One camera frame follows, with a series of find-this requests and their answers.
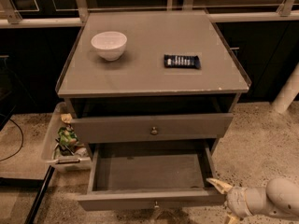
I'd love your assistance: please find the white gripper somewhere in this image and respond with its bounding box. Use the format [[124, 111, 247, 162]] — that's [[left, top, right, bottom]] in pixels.
[[206, 178, 253, 224]]

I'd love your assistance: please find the grey drawer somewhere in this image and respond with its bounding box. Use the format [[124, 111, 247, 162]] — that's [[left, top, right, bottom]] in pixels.
[[78, 140, 225, 211], [71, 113, 233, 143]]

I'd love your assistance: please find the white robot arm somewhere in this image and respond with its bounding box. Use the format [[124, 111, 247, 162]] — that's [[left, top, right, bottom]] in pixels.
[[206, 178, 299, 224]]

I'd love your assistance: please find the grey top drawer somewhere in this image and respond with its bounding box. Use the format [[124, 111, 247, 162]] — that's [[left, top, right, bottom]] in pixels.
[[71, 113, 233, 143]]

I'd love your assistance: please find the grey drawer cabinet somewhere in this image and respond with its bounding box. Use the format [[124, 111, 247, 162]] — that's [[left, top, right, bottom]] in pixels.
[[55, 10, 252, 147]]

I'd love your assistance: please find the dark blue snack bar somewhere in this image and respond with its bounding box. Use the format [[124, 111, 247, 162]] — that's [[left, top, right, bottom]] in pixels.
[[164, 54, 201, 69]]

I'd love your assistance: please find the clear plastic storage bin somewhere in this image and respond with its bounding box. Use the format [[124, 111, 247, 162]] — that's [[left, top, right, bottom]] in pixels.
[[41, 102, 92, 173]]

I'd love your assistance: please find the green snack bag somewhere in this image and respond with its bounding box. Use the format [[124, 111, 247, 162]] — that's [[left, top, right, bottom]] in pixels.
[[58, 126, 78, 147]]

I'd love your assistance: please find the black bar on floor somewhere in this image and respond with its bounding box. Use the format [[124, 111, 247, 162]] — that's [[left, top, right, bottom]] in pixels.
[[24, 166, 55, 224]]

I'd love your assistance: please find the white ceramic bowl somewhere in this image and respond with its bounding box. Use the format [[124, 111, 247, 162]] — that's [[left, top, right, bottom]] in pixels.
[[91, 31, 127, 61]]

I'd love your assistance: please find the metal railing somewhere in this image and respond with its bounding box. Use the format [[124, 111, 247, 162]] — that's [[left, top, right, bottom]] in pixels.
[[0, 0, 299, 27]]

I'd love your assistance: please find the white post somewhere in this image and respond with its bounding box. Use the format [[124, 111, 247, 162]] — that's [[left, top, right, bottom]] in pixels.
[[272, 64, 299, 114]]

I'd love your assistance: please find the black floor cable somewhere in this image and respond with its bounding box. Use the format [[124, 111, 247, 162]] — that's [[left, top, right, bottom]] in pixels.
[[0, 113, 25, 162]]

